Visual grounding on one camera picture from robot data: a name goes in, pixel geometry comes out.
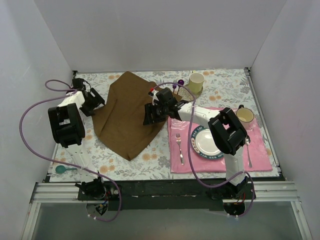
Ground purple plastic spoon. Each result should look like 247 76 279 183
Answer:
177 79 185 94

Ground floral tablecloth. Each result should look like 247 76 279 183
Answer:
48 69 281 183

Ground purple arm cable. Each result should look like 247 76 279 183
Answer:
151 81 255 218
19 79 124 223

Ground teal plastic spoon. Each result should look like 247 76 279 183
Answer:
55 165 77 174

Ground aluminium front rail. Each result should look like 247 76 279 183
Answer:
30 181 301 203

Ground brown cloth napkin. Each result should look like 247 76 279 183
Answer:
92 71 165 161

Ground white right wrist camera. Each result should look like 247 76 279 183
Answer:
148 88 159 101

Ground silver metal fork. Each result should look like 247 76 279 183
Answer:
175 133 185 165

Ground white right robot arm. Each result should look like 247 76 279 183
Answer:
143 87 248 199

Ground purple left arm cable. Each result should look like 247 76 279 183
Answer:
19 79 124 223

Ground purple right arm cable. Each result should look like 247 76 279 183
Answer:
151 81 255 218

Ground cream mug dark rim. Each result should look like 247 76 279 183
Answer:
235 104 255 130

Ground purple plastic fork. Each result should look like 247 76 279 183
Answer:
172 80 178 93

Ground pale yellow cup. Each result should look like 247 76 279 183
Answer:
188 72 205 94

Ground silver metal spoon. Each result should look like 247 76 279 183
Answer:
245 136 253 168

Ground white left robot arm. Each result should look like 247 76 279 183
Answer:
48 78 107 200

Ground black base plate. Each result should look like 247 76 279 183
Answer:
75 177 256 211

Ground white plate green rim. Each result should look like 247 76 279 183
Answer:
190 125 224 160

